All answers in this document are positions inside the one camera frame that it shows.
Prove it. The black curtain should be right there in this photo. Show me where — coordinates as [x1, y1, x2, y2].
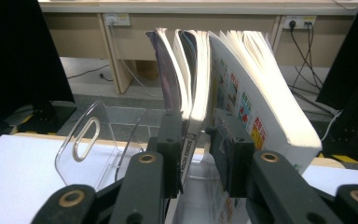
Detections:
[0, 0, 76, 150]
[315, 0, 358, 157]

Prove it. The white book with picture grid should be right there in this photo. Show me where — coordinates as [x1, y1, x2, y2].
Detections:
[206, 29, 324, 224]

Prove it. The black stand base striped tape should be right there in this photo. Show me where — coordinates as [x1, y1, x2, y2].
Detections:
[318, 108, 358, 166]
[4, 100, 77, 135]

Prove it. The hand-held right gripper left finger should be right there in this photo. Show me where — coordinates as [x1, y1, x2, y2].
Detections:
[108, 110, 185, 224]

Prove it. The thin black floor cable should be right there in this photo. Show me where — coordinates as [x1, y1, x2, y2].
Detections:
[66, 63, 115, 82]

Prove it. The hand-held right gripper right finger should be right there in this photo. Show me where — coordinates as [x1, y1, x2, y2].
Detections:
[204, 108, 339, 224]

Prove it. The clear acrylic book rack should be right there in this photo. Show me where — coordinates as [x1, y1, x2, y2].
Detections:
[54, 100, 250, 224]

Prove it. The beige wooden desk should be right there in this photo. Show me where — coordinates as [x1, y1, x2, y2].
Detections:
[38, 0, 358, 94]

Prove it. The black power cable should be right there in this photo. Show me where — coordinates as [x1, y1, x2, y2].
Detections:
[288, 21, 324, 91]
[306, 21, 324, 88]

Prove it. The purple magazine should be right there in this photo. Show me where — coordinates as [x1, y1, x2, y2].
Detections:
[145, 27, 211, 188]

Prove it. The white wall socket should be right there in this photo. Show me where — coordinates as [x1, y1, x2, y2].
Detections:
[103, 12, 131, 27]
[282, 15, 317, 31]

